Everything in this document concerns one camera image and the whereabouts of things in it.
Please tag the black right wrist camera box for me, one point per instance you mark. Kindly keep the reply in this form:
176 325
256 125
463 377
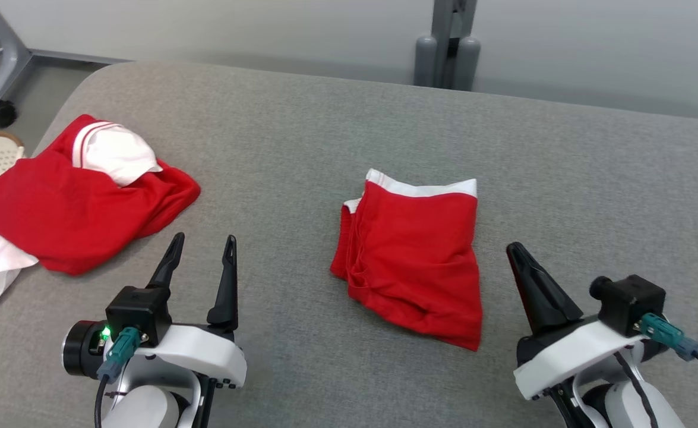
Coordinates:
628 303

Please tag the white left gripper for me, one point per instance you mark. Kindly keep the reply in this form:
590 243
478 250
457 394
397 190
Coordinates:
200 353

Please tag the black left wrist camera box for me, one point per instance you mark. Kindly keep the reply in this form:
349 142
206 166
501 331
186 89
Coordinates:
138 312

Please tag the red white number jersey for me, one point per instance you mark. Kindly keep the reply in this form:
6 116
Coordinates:
75 220

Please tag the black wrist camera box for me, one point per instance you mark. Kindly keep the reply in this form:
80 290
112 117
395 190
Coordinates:
138 312
628 303

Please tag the grey metal post stand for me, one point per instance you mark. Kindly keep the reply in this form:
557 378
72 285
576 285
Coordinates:
447 53

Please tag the grey wheeled cart leg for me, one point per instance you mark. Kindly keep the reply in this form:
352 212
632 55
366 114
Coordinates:
7 65

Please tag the red shorts white waistband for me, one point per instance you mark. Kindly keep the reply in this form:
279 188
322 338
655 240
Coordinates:
414 261

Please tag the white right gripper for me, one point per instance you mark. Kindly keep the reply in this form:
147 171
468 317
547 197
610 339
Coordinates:
568 356

